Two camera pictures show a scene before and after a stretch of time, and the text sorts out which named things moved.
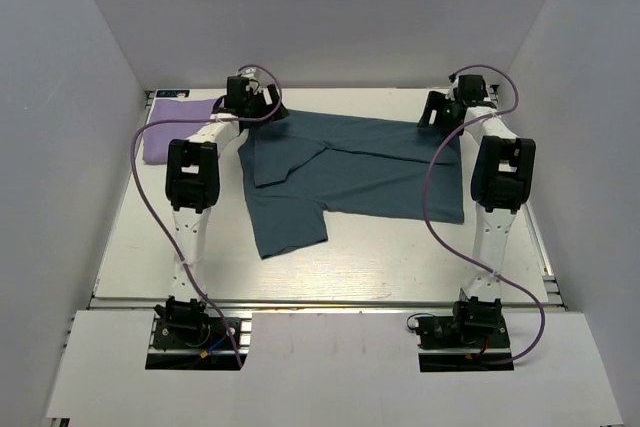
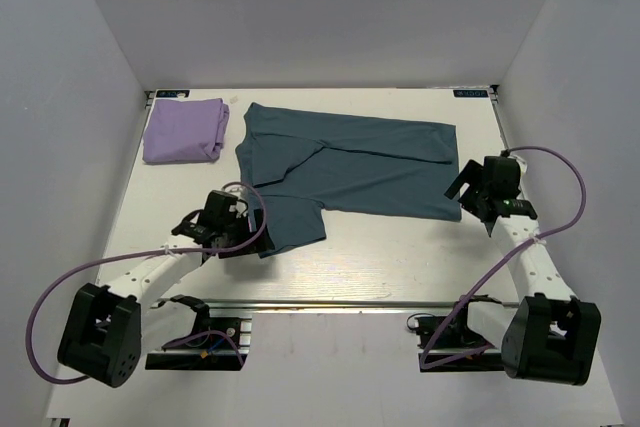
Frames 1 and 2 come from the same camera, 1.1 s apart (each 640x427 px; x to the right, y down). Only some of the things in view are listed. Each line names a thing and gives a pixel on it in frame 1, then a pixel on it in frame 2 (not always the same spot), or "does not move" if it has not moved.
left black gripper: (268, 108) to (264, 244)
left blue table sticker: (172, 93) does not move
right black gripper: (435, 101) to (472, 174)
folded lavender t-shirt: (157, 138) does not move
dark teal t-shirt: (299, 166) does not move
